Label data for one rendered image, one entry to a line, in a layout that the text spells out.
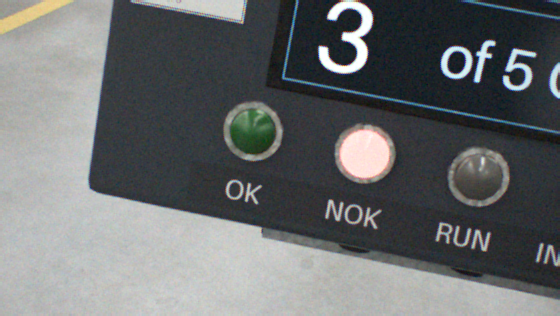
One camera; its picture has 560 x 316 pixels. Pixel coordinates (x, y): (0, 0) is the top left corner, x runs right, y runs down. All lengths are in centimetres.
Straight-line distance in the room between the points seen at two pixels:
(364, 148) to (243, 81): 6
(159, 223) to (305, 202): 200
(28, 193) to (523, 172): 217
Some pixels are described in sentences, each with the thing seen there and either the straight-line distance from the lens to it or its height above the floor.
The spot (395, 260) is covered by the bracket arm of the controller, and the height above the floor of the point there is 103.
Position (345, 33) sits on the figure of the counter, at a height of 116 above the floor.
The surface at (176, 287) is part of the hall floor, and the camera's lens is 215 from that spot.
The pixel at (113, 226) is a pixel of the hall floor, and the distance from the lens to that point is 235.
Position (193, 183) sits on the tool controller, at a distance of 39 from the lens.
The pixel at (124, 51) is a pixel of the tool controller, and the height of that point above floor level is 114.
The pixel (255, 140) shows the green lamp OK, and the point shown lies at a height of 112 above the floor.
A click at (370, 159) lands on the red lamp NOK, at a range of 37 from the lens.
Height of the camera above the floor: 128
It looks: 27 degrees down
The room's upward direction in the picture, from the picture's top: 10 degrees clockwise
